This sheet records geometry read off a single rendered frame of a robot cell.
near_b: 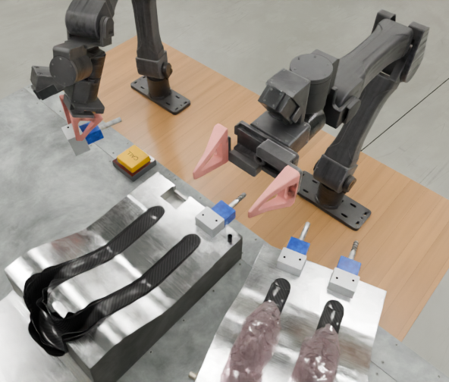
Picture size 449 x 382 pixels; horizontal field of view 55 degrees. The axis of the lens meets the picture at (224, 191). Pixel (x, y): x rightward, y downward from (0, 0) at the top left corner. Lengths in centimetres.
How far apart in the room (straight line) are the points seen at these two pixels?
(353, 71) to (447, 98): 218
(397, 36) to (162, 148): 65
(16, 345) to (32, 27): 278
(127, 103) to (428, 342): 139
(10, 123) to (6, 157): 13
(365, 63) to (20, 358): 77
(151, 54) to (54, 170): 40
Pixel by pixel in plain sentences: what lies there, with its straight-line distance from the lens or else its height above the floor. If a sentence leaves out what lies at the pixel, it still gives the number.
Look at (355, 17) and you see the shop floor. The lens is 343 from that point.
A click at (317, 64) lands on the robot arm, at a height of 130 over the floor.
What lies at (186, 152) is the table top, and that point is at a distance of 118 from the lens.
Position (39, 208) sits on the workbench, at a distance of 114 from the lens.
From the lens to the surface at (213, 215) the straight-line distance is 89.
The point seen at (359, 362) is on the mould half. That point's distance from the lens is 83.
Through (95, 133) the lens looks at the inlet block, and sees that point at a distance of 105.
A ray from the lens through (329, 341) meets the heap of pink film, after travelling 82.
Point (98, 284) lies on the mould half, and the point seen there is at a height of 91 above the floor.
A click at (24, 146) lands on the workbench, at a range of 130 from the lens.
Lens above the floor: 165
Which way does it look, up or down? 52 degrees down
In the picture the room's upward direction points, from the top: straight up
